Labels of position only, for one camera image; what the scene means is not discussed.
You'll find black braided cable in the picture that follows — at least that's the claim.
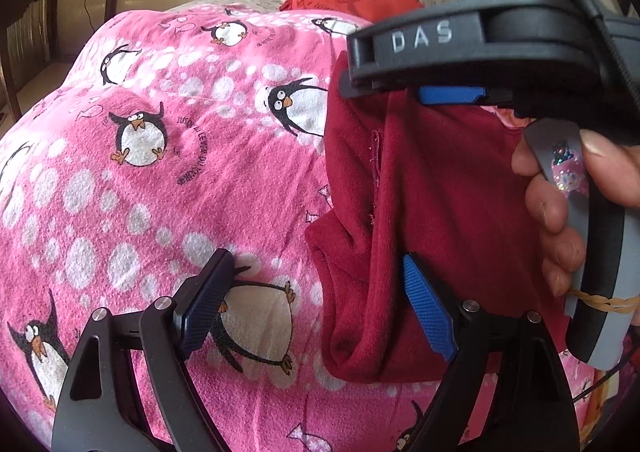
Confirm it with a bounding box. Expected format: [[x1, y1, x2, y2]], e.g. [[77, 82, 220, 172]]
[[540, 0, 640, 102]]

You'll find pink penguin blanket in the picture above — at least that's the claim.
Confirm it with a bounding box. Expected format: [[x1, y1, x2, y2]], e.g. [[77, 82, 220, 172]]
[[0, 6, 621, 452]]

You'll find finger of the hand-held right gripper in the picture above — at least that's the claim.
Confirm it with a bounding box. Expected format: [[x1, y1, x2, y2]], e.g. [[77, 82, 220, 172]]
[[339, 72, 531, 120]]

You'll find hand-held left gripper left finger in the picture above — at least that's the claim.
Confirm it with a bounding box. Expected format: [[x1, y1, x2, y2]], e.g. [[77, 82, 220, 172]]
[[50, 248, 236, 452]]

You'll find orange red floral quilt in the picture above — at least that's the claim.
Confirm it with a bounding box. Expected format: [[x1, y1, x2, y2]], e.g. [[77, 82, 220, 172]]
[[560, 352, 640, 452]]

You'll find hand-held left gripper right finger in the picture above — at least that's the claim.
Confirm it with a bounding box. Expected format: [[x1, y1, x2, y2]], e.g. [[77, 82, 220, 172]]
[[401, 253, 583, 452]]

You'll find person's right hand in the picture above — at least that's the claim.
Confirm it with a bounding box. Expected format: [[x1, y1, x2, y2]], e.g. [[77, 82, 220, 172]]
[[512, 128, 640, 299]]

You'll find dark red sweater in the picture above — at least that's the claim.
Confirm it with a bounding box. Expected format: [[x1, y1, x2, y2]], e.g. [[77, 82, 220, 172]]
[[305, 49, 576, 385]]

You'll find dark wooden desk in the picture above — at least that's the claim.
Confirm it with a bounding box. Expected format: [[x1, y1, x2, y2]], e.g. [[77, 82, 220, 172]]
[[0, 0, 128, 117]]

